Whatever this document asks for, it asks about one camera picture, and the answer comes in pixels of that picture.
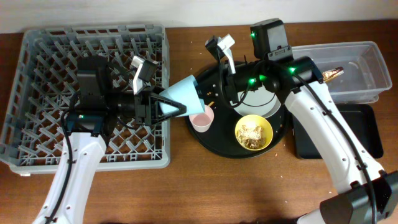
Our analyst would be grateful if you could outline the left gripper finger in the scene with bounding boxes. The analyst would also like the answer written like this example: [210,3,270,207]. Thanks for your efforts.
[151,105,187,124]
[149,91,187,109]

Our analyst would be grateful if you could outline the blue plastic cup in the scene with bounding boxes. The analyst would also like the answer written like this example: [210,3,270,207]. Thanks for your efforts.
[160,75,205,117]

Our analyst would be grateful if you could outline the pink plastic cup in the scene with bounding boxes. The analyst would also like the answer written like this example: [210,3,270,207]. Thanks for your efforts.
[189,105,215,133]

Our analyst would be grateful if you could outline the yellow bowl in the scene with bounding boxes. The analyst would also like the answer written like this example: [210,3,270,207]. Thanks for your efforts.
[234,114,274,151]

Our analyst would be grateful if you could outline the food scraps with rice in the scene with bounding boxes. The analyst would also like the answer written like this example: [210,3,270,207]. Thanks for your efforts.
[236,125,266,149]

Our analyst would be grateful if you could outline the gold foil wrapper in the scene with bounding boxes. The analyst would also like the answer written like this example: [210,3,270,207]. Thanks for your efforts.
[322,67,344,83]

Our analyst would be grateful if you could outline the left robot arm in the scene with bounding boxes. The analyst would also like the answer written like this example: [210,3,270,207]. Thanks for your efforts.
[35,55,187,223]

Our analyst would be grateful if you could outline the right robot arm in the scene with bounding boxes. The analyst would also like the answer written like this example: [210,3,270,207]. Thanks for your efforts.
[199,18,397,223]

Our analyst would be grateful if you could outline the grey plastic dishwasher rack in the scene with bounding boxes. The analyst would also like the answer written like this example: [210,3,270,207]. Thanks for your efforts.
[1,25,170,176]

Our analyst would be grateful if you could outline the grey ceramic plate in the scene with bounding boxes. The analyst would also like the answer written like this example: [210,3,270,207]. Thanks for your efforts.
[234,87,281,118]

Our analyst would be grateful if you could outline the round black tray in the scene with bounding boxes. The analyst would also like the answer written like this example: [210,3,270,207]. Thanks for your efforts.
[183,61,290,159]

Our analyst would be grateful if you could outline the black rectangular bin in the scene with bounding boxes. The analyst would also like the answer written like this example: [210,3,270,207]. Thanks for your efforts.
[292,104,384,159]

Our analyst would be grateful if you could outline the clear plastic bin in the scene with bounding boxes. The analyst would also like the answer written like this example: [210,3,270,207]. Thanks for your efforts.
[292,41,392,103]

